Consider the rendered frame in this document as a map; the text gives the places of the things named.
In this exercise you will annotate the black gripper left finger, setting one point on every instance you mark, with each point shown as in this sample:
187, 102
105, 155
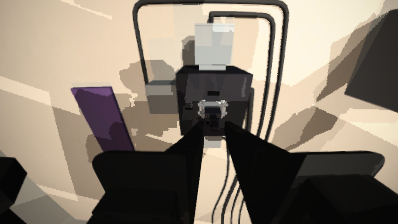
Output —
177, 168

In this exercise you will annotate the purple flat rectangular slab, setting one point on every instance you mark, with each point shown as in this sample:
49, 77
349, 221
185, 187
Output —
100, 108

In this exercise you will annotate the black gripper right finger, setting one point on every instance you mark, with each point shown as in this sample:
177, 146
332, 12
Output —
270, 177

